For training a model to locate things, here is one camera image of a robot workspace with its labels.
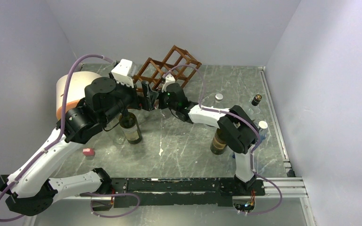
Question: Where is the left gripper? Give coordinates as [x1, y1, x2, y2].
[101, 71, 159, 124]

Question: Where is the green wine bottle tan label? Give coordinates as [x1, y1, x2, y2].
[210, 129, 227, 155]

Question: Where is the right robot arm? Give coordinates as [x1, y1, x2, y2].
[158, 83, 261, 195]

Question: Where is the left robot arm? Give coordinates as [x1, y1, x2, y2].
[0, 77, 164, 217]

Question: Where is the dark wine bottle left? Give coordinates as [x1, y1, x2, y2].
[119, 110, 142, 145]

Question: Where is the brown wooden wine rack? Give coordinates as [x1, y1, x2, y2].
[132, 45, 202, 93]

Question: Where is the clear round bottle red label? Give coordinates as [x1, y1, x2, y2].
[215, 93, 223, 102]

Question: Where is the blue square bottle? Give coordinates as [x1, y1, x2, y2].
[230, 120, 269, 160]

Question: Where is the cream orange cylindrical box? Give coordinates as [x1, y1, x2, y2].
[56, 71, 101, 120]

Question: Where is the small pink object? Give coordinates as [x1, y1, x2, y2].
[82, 148, 95, 157]

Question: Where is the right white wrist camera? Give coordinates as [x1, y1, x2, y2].
[161, 73, 176, 92]

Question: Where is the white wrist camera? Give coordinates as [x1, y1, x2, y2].
[111, 59, 137, 88]
[161, 73, 176, 92]

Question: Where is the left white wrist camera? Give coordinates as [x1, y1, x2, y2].
[111, 59, 137, 88]

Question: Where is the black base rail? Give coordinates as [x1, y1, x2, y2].
[95, 178, 265, 208]

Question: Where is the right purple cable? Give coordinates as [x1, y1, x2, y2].
[162, 64, 283, 217]

